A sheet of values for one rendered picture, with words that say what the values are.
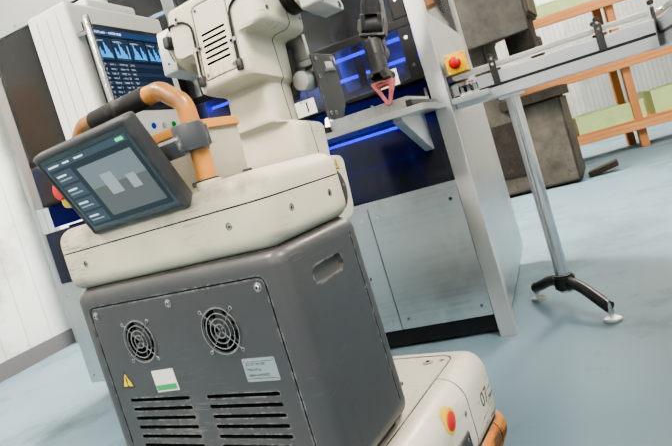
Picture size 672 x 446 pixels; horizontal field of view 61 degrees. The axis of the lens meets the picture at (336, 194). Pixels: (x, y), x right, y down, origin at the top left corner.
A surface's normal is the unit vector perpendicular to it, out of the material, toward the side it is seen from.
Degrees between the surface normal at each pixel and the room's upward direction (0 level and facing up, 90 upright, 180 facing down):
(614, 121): 90
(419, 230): 90
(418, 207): 90
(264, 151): 82
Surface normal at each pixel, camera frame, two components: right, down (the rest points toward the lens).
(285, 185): 0.82, -0.22
